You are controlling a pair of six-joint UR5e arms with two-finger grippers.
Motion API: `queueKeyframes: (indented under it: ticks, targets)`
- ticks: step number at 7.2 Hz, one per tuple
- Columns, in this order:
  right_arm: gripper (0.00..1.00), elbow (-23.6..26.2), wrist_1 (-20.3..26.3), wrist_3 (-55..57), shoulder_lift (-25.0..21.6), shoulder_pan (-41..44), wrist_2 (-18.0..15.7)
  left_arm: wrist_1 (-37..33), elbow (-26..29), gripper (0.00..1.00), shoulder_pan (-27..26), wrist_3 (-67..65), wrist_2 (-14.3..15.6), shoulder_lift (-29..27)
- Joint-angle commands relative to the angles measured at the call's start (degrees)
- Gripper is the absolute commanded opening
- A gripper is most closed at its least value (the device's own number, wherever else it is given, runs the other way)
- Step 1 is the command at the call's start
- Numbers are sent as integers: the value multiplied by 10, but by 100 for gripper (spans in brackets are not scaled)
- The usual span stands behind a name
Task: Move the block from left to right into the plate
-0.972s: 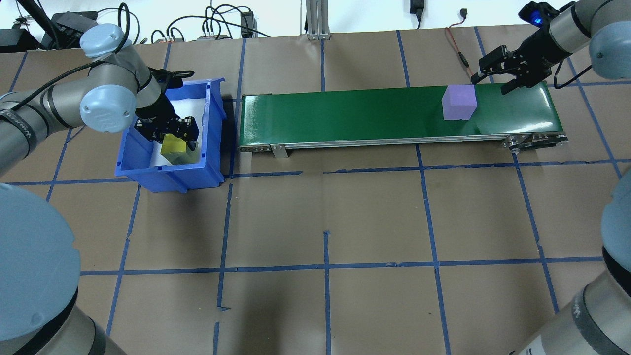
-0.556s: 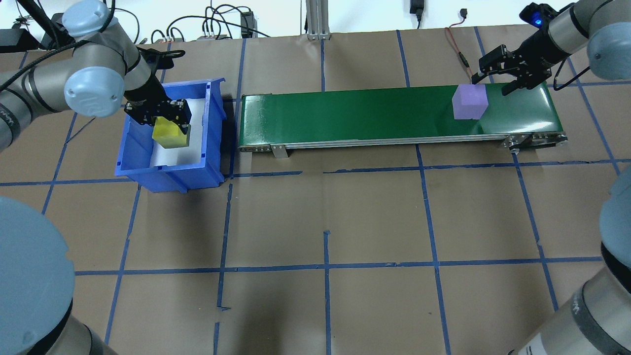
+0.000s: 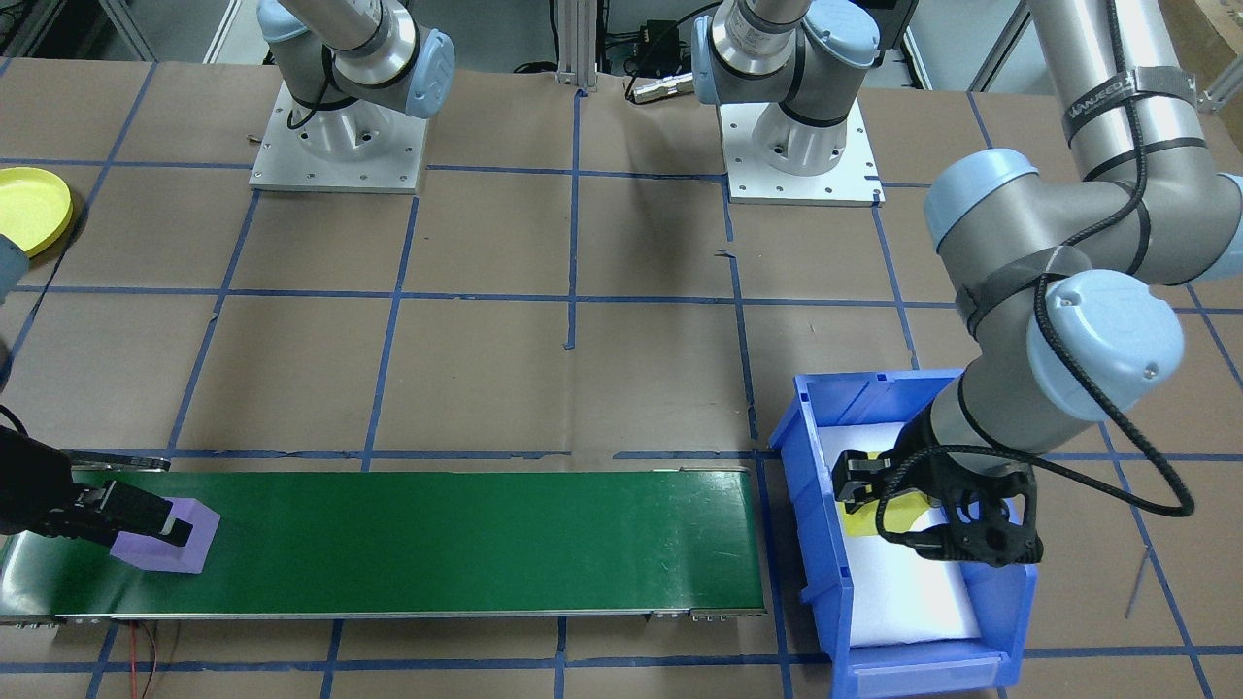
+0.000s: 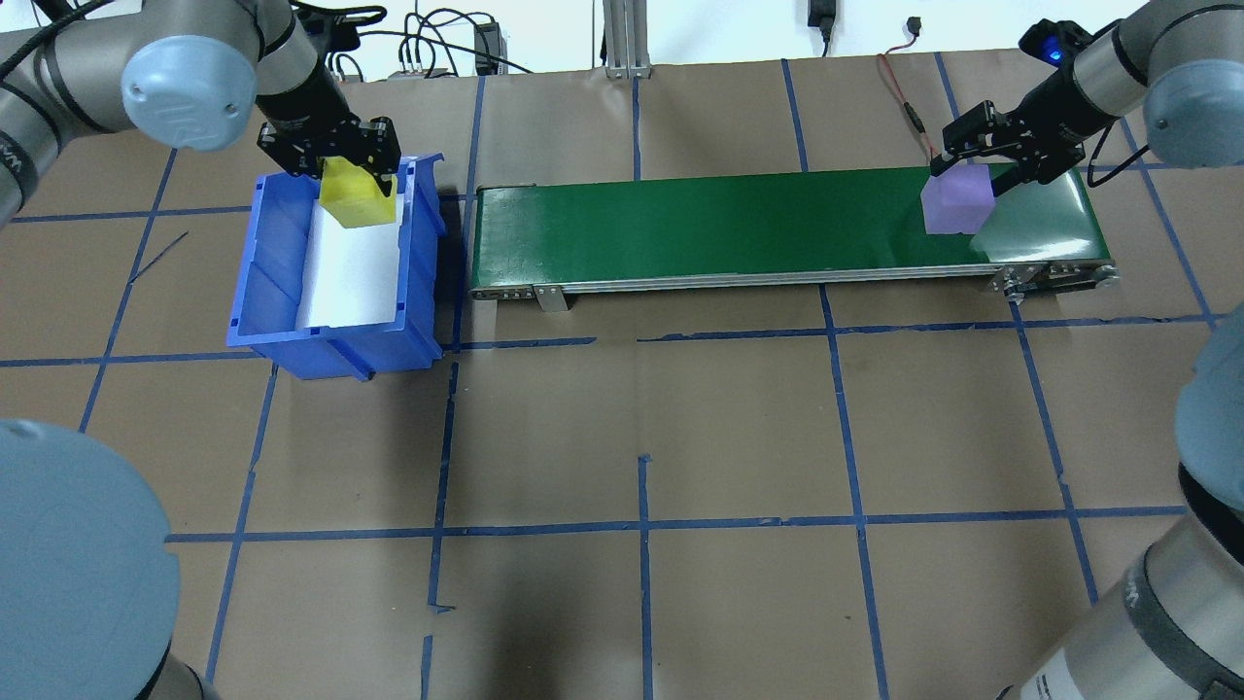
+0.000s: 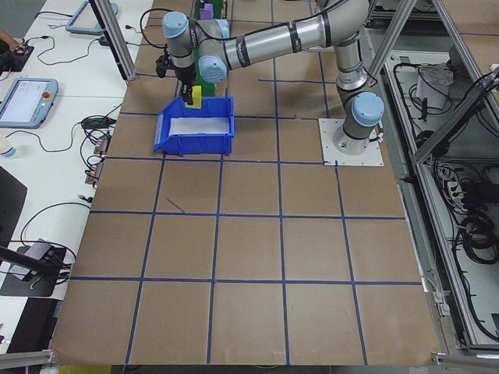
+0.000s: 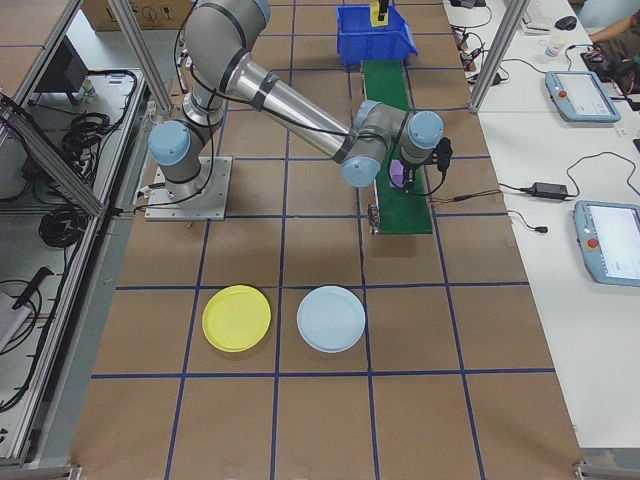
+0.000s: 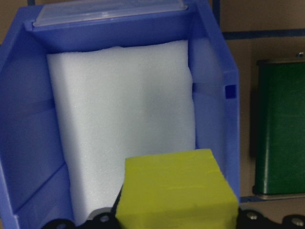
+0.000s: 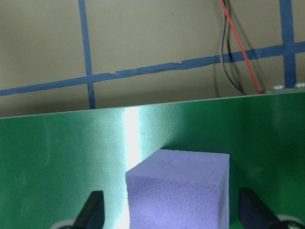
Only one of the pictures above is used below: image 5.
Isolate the light blue teach pendant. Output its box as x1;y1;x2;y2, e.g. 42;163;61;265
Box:
65;0;119;37

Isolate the black cable coil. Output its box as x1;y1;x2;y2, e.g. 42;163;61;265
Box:
451;213;499;266

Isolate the white crumpled bag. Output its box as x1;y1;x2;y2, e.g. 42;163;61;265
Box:
416;63;455;111

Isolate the black cable adapter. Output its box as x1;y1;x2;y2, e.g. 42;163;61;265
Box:
80;116;118;131

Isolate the black device on table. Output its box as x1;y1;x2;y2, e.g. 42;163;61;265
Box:
0;245;68;298

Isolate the aluminium extrusion bar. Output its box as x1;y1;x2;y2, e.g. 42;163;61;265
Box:
430;350;499;365
0;348;58;369

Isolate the aluminium extrusion post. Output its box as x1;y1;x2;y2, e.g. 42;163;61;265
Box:
88;0;137;82

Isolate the black box with red light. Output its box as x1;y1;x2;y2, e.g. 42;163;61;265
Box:
0;44;36;73

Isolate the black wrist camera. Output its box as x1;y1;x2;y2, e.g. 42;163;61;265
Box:
155;54;171;79

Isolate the white paper cup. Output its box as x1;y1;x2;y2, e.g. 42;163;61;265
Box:
0;136;19;160

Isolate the black pendant cable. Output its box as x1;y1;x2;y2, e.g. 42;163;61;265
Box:
22;34;106;68

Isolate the small grey bracket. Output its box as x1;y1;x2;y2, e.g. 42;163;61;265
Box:
431;290;450;317

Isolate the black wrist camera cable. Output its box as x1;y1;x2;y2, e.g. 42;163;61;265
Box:
140;8;169;50

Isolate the black flat monitor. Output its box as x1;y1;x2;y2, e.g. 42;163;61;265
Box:
0;165;29;251

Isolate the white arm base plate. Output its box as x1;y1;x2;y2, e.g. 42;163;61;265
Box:
318;118;385;168

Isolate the bare person hand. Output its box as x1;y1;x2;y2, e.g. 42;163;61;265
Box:
0;30;19;54

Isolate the blue plastic storage bin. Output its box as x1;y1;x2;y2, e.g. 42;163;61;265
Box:
151;96;236;157

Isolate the green conveyor belt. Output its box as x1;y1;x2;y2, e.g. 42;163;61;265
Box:
189;0;226;98

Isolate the teach pendant with lit screen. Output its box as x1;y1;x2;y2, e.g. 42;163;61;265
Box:
0;77;60;130

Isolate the small circuit board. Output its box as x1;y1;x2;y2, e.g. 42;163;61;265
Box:
92;132;112;157
84;160;105;189

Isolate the white power strip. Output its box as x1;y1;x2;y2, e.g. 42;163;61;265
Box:
436;166;480;214

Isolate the metal bar V-shaped frame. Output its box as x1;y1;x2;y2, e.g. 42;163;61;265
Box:
366;0;499;354

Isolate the small grey box device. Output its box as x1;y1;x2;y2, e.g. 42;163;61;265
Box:
23;240;54;261

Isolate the yellow foam block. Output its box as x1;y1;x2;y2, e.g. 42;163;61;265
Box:
182;86;203;110

